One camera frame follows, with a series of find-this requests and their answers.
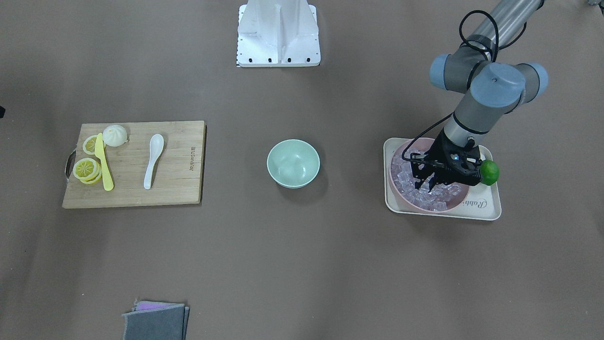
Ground mint green bowl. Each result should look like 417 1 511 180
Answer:
266 138 321 189

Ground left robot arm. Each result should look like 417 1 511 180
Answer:
402 0 549 190

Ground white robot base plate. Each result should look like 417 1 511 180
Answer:
236 0 321 68

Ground green lime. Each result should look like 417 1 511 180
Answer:
479 159 500 187

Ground white steamed bun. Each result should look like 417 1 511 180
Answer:
103 124 128 148

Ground white ceramic spoon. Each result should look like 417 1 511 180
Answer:
143 134 165 190

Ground grey folded cloth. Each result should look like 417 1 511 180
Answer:
122 300 190 340

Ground upper lemon slices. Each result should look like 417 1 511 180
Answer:
73 158 103 185

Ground pink bowl of ice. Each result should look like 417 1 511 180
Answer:
390 138 470 212

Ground bamboo cutting board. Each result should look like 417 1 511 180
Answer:
62 120 206 209

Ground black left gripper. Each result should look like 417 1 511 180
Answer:
410 132 482 192

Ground beige rabbit tray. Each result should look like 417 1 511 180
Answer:
382 137 501 221

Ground yellow plastic knife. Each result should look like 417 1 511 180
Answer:
94 133 114 191

